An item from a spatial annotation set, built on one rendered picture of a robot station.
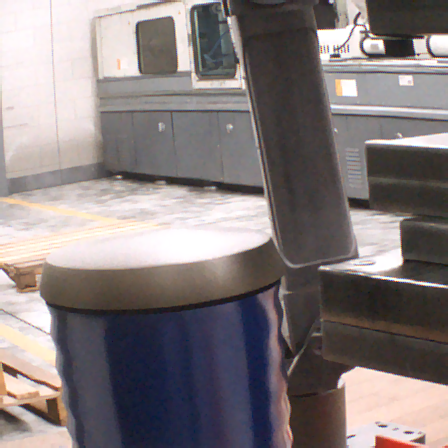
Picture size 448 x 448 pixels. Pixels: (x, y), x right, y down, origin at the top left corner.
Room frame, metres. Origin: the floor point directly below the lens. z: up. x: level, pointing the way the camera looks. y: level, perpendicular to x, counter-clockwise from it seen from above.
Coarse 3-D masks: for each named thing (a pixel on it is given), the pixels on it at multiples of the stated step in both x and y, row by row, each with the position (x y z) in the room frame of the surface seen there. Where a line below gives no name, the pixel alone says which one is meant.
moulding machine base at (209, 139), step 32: (128, 96) 11.39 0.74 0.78; (160, 96) 10.81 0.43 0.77; (192, 96) 10.30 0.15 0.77; (224, 96) 9.84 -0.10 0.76; (352, 96) 8.31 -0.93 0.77; (384, 96) 7.98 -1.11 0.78; (416, 96) 7.66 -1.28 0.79; (128, 128) 11.43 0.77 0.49; (160, 128) 10.79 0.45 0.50; (192, 128) 10.34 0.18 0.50; (224, 128) 9.87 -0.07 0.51; (352, 128) 8.34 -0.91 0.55; (384, 128) 8.00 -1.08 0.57; (416, 128) 7.69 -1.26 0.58; (128, 160) 11.47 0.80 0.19; (160, 160) 10.90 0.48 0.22; (192, 160) 10.39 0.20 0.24; (224, 160) 9.91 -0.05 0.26; (256, 160) 9.49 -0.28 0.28; (352, 160) 8.38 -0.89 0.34; (352, 192) 8.41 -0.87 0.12
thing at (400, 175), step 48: (384, 144) 0.48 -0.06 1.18; (432, 144) 0.46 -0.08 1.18; (384, 192) 0.48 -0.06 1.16; (432, 192) 0.45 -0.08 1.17; (432, 240) 0.44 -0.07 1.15; (336, 288) 0.45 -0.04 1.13; (384, 288) 0.43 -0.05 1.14; (432, 288) 0.40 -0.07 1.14; (336, 336) 0.45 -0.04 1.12; (384, 336) 0.43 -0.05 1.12; (432, 336) 0.40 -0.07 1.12
